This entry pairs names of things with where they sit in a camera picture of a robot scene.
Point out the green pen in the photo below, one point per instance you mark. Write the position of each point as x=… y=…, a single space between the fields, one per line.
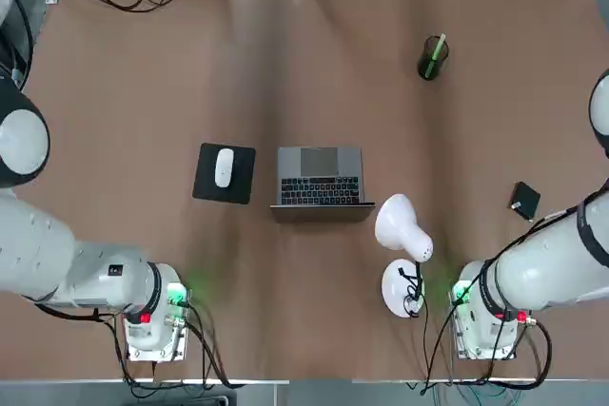
x=435 y=56

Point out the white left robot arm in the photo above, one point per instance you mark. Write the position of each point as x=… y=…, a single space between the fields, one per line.
x=38 y=244

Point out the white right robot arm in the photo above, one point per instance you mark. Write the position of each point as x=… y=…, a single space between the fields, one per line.
x=533 y=263

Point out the black mesh pen holder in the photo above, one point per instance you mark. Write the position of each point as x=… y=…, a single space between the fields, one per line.
x=427 y=66

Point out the grey open laptop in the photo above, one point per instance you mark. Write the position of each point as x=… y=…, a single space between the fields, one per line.
x=319 y=161

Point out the white computer mouse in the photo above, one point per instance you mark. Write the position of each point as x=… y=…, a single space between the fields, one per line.
x=224 y=168

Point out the black mouse mat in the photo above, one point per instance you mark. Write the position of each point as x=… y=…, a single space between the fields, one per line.
x=204 y=187

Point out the white desk lamp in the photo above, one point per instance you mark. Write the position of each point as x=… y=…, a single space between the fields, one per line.
x=397 y=223

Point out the small black square box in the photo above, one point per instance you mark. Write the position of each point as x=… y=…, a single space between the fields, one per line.
x=525 y=200

